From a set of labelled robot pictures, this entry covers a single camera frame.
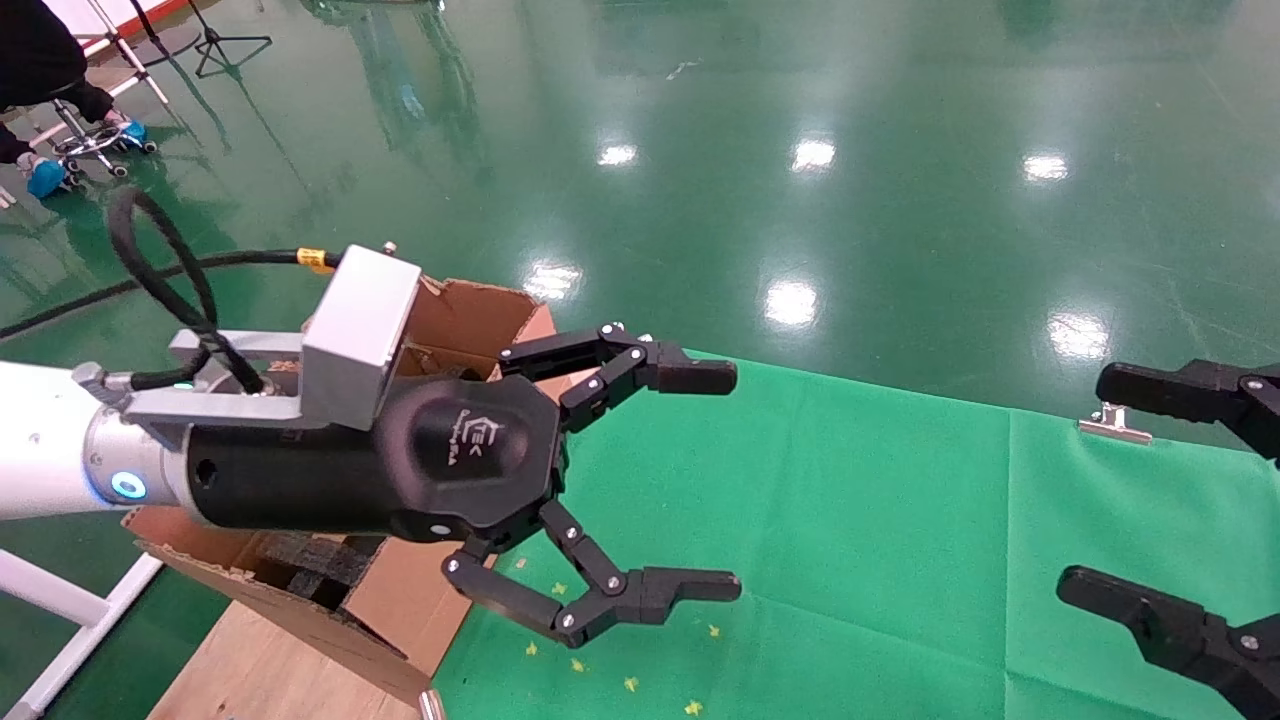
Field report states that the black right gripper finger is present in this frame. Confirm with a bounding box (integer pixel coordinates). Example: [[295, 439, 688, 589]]
[[1095, 360, 1280, 469], [1057, 566, 1280, 720]]

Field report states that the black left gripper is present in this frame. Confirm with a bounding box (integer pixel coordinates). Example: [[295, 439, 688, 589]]
[[185, 375, 571, 546]]

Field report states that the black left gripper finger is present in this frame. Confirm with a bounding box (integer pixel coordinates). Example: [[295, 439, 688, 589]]
[[497, 322, 739, 433], [442, 500, 743, 649]]

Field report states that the large open cardboard carton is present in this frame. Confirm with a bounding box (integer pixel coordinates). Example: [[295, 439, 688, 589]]
[[120, 278, 606, 706]]

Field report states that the dark grey foam insert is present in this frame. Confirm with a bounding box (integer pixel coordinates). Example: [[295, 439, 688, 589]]
[[258, 530, 386, 611]]

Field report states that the green table cloth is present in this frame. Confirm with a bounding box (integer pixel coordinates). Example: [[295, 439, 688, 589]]
[[432, 350, 1280, 720]]

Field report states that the wheeled stool base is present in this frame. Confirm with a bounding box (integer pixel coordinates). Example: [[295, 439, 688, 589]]
[[50, 100, 158, 181]]

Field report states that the black tripod stand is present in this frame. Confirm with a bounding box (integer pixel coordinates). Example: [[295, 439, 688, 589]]
[[185, 0, 273, 79]]

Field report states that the silver light stand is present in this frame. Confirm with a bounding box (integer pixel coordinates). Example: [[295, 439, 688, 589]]
[[85, 0, 171, 106]]

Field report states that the person in black clothes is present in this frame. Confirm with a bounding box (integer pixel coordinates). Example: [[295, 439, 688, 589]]
[[0, 0, 116, 166]]

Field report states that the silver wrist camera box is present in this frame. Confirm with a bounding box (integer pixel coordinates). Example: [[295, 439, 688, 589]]
[[125, 243, 423, 431]]

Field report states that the black camera cable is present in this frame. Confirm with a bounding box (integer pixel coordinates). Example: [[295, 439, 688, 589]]
[[0, 188, 341, 396]]

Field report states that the white metal table frame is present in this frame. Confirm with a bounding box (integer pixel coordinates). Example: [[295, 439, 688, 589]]
[[0, 548, 164, 720]]

